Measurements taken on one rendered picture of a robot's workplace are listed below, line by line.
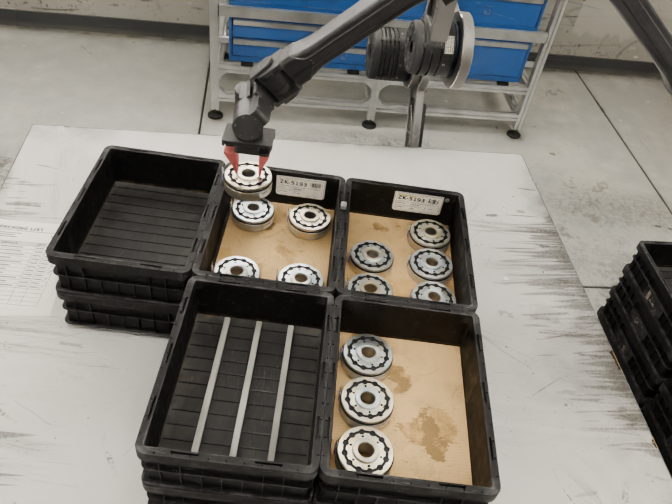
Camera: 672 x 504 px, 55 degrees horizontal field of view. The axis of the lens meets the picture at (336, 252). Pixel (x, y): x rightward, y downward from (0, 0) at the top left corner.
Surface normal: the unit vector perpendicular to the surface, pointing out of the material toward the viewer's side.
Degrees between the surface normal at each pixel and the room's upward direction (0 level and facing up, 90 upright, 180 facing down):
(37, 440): 0
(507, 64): 90
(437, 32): 90
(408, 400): 0
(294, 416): 0
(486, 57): 90
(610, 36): 90
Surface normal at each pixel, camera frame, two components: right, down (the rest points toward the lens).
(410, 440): 0.11, -0.72
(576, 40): 0.07, 0.69
